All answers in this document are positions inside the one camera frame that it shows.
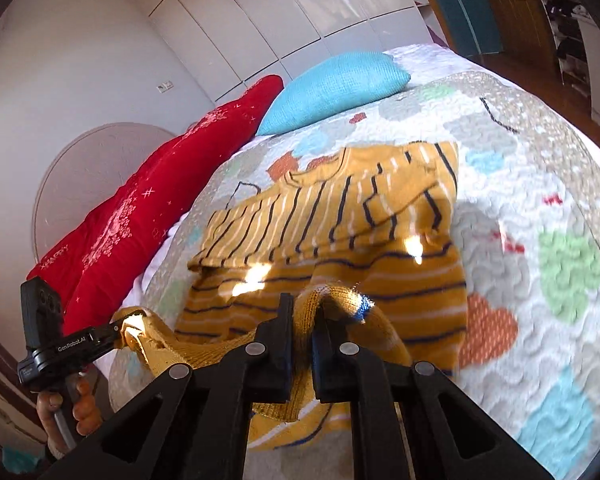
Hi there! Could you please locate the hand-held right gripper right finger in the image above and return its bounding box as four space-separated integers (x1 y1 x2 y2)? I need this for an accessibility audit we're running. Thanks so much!
311 310 556 480

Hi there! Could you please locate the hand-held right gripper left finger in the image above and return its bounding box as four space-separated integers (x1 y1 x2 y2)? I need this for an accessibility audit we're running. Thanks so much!
39 293 296 480

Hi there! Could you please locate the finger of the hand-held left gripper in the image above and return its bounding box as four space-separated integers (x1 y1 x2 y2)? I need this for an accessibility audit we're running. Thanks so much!
98 309 146 357

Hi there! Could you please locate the yellow striped knit sweater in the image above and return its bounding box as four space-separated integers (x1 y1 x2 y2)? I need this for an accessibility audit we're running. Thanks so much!
114 141 469 450

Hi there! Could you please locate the person's left hand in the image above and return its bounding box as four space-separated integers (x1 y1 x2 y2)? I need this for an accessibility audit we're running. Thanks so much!
36 378 104 457

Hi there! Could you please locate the wooden chair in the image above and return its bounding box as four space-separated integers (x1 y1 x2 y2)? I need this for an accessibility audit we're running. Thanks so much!
0 330 51 453

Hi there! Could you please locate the red snowflake pillow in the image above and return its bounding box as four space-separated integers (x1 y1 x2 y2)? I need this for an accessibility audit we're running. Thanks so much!
26 75 285 337

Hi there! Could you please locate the round white headboard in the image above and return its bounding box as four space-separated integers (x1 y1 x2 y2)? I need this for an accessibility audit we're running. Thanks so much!
32 123 177 262

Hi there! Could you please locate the patchwork heart quilt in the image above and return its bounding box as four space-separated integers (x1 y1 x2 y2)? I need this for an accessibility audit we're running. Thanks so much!
109 44 600 480

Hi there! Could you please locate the blue knit pillow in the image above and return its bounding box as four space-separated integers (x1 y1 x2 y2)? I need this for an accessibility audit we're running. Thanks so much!
256 52 412 137

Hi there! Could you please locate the white glossy wardrobe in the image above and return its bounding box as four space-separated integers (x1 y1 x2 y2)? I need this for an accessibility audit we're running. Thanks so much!
148 0 432 107

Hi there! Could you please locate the wooden door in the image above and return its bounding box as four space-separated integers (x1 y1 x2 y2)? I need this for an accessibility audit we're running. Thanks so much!
480 0 561 61

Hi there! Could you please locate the cluttered white shelf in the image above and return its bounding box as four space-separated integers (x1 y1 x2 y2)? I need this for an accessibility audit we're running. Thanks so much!
526 0 600 133

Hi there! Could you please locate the teal wall panel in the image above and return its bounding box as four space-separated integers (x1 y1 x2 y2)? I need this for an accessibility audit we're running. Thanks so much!
414 0 504 58

